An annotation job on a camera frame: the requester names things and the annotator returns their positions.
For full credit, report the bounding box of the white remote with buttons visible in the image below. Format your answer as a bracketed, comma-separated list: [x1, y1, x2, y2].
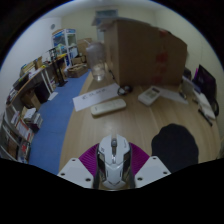
[137, 85, 162, 107]

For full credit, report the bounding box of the large brown cardboard box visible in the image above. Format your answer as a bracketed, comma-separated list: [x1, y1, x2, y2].
[96, 18, 188, 88]

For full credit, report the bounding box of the black coiled cable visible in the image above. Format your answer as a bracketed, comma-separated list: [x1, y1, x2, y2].
[116, 84, 134, 97]

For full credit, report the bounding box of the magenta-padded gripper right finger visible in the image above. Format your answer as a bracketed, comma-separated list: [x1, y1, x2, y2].
[128, 142, 172, 189]

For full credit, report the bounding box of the clear plastic water jug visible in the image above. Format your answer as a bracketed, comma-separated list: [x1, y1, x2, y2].
[85, 40, 108, 82]

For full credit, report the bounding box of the white paper sheet with writing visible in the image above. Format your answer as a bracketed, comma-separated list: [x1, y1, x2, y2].
[72, 82, 121, 112]

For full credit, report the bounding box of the black office chair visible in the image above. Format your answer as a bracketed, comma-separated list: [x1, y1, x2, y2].
[209, 98, 220, 118]

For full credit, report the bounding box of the black marker pen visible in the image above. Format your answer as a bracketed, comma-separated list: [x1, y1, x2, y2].
[197, 108, 214, 127]

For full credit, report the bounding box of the shelf unit with books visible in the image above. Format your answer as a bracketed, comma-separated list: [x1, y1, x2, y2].
[0, 103, 44, 164]

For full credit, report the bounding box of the black metal stand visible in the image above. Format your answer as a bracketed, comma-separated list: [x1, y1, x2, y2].
[48, 46, 69, 88]

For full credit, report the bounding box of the small open cardboard box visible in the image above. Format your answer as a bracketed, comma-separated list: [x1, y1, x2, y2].
[67, 63, 89, 79]

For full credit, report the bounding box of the white and grey computer mouse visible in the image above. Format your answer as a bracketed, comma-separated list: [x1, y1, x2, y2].
[96, 133, 133, 191]

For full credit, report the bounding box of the black mouse pad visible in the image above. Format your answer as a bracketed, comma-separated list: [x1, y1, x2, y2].
[150, 123, 200, 174]

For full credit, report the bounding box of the open white notebook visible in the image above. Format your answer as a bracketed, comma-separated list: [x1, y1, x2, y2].
[193, 91, 217, 120]

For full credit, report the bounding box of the glass-door cabinet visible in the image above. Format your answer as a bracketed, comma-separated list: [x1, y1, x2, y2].
[51, 28, 79, 68]

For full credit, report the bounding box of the wall window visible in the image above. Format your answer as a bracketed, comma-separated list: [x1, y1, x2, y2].
[94, 9, 119, 26]

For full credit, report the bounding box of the long white remote control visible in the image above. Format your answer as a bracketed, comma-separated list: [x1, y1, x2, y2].
[90, 98, 128, 117]

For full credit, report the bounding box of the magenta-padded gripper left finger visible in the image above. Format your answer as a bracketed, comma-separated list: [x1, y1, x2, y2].
[57, 143, 102, 190]

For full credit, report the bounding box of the black computer monitor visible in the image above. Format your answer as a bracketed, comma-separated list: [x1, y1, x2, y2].
[193, 64, 218, 104]

